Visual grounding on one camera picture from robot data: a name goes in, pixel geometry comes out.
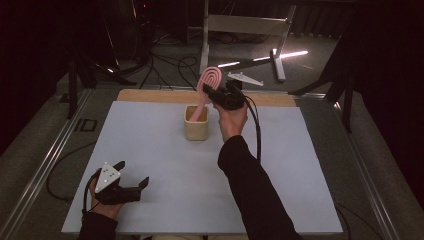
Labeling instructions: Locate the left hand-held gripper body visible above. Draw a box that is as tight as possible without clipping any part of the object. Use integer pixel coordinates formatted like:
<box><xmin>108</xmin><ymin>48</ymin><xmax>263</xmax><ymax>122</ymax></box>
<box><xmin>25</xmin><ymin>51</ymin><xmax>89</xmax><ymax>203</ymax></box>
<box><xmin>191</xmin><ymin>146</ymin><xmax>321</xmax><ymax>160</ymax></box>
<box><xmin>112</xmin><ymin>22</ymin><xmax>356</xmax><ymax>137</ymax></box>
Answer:
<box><xmin>94</xmin><ymin>162</ymin><xmax>141</xmax><ymax>205</ymax></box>

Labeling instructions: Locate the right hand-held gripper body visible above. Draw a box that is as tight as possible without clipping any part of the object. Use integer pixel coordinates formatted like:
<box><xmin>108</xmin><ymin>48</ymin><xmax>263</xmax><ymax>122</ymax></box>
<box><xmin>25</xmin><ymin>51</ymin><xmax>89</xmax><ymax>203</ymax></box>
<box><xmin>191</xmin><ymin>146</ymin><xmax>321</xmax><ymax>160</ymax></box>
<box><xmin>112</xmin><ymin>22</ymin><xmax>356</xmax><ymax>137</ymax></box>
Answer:
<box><xmin>213</xmin><ymin>72</ymin><xmax>264</xmax><ymax>111</ymax></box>

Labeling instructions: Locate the pink hairbrush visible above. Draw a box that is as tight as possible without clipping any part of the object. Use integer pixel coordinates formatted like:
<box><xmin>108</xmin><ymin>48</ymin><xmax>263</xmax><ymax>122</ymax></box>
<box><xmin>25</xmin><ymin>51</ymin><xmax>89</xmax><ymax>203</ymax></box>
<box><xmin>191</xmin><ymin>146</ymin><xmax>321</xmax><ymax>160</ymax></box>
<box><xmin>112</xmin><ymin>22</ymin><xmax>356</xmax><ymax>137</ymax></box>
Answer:
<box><xmin>189</xmin><ymin>66</ymin><xmax>224</xmax><ymax>123</ymax></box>

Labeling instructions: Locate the beige square cup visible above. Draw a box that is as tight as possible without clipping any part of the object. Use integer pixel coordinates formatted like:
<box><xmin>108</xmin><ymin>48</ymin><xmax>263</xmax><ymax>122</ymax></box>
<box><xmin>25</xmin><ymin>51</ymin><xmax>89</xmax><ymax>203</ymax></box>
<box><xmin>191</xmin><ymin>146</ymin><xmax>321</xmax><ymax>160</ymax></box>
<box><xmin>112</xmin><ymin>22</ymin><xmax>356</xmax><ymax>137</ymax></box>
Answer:
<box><xmin>183</xmin><ymin>104</ymin><xmax>210</xmax><ymax>142</ymax></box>

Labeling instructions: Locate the person's right hand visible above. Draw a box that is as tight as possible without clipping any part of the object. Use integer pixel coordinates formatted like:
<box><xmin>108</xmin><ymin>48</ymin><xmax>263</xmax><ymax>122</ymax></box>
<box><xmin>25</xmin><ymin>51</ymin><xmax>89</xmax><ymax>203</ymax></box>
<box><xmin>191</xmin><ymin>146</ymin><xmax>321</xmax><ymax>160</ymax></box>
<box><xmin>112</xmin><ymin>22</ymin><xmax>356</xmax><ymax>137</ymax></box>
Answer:
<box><xmin>213</xmin><ymin>101</ymin><xmax>249</xmax><ymax>143</ymax></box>

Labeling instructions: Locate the person's left hand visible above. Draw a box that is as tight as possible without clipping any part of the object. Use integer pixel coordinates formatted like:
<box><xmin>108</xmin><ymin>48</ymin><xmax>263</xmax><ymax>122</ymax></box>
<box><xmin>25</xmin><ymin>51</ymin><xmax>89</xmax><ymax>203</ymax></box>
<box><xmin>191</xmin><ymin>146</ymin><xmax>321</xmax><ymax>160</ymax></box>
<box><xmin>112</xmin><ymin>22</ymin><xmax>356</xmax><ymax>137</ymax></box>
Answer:
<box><xmin>88</xmin><ymin>176</ymin><xmax>126</xmax><ymax>220</ymax></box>

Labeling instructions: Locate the white table sheet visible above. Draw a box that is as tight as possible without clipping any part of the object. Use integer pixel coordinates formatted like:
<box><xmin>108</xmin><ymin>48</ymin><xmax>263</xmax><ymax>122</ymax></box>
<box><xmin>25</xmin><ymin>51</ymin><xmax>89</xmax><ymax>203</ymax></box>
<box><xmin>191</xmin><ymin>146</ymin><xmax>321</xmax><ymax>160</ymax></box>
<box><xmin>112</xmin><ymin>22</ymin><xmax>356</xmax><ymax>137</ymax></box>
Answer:
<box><xmin>60</xmin><ymin>100</ymin><xmax>344</xmax><ymax>234</ymax></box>

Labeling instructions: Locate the wooden table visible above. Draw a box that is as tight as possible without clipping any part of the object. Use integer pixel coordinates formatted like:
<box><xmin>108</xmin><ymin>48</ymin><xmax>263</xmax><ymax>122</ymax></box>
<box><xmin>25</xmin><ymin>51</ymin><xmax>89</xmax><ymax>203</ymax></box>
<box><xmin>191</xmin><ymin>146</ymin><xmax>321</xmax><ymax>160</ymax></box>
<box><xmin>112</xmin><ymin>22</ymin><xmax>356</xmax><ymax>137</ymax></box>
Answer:
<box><xmin>116</xmin><ymin>88</ymin><xmax>298</xmax><ymax>108</ymax></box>

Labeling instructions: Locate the black tripod stand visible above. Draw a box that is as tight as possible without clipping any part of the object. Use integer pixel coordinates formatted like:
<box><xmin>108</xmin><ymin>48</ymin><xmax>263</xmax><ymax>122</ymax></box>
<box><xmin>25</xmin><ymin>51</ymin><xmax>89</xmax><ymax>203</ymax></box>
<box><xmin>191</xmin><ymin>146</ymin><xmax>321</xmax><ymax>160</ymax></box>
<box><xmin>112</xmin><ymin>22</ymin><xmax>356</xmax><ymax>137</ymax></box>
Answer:
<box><xmin>66</xmin><ymin>53</ymin><xmax>138</xmax><ymax>120</ymax></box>
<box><xmin>288</xmin><ymin>59</ymin><xmax>354</xmax><ymax>134</ymax></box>

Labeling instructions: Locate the dark equipment rack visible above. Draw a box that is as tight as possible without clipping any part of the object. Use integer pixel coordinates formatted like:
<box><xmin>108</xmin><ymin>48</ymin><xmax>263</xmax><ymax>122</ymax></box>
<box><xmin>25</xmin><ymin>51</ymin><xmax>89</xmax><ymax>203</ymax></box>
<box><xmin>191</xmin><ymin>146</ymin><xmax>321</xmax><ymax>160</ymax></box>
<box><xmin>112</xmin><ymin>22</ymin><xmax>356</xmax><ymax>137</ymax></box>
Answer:
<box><xmin>99</xmin><ymin>0</ymin><xmax>158</xmax><ymax>61</ymax></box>

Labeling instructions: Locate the dark pleated curtain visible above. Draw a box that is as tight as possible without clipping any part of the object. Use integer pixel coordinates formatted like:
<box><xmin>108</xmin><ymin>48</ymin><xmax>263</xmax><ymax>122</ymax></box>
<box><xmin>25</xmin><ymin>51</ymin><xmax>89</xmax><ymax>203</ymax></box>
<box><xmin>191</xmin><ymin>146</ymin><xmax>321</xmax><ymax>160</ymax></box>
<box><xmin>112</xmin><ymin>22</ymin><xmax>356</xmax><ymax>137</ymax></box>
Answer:
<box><xmin>293</xmin><ymin>3</ymin><xmax>348</xmax><ymax>38</ymax></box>

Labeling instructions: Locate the bundle of black floor cables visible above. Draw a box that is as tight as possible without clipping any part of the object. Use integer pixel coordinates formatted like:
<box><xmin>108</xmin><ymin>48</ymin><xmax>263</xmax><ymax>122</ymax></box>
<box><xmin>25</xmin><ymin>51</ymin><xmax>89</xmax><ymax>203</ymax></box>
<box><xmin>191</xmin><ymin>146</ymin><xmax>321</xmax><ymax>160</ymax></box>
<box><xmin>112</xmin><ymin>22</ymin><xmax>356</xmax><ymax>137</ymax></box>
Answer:
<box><xmin>139</xmin><ymin>33</ymin><xmax>208</xmax><ymax>93</ymax></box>

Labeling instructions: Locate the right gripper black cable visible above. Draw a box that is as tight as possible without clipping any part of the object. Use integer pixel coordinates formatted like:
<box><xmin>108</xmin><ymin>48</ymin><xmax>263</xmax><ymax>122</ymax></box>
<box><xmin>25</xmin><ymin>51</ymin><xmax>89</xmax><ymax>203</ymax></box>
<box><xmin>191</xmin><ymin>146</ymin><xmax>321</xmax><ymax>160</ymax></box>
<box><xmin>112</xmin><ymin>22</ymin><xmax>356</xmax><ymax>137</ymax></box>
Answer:
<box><xmin>244</xmin><ymin>95</ymin><xmax>384</xmax><ymax>240</ymax></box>

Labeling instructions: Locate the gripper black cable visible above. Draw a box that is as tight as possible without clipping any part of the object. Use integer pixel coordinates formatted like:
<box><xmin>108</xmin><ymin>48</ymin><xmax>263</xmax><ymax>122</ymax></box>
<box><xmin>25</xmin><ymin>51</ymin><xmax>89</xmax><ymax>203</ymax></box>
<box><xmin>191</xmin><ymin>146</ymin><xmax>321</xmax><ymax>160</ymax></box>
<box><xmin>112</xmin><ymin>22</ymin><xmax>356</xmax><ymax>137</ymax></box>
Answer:
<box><xmin>45</xmin><ymin>141</ymin><xmax>101</xmax><ymax>216</ymax></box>
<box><xmin>244</xmin><ymin>95</ymin><xmax>384</xmax><ymax>240</ymax></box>

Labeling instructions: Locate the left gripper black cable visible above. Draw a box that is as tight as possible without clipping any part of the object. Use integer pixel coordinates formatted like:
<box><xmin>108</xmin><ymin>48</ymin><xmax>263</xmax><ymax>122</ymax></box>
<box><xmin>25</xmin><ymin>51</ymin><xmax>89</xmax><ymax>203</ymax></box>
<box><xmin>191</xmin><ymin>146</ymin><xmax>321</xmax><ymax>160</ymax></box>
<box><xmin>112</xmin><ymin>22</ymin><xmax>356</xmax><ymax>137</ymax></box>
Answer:
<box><xmin>45</xmin><ymin>141</ymin><xmax>101</xmax><ymax>216</ymax></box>

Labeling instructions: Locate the aluminium frame rail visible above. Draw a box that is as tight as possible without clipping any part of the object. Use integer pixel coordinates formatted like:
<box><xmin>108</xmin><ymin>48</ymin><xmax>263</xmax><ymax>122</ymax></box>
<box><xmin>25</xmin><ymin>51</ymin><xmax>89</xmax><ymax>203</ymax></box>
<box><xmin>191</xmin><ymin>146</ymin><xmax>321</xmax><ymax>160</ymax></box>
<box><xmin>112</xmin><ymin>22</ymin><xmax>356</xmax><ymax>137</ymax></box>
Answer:
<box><xmin>294</xmin><ymin>93</ymin><xmax>401</xmax><ymax>240</ymax></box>
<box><xmin>0</xmin><ymin>88</ymin><xmax>93</xmax><ymax>240</ymax></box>

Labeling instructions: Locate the white metal desk frame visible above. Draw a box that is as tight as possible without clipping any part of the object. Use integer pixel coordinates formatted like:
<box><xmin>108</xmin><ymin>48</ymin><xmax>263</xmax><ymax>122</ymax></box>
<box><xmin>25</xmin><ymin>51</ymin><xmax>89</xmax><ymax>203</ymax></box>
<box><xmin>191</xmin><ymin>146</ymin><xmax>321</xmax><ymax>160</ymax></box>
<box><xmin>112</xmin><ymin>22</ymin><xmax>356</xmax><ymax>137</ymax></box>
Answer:
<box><xmin>198</xmin><ymin>0</ymin><xmax>298</xmax><ymax>83</ymax></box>

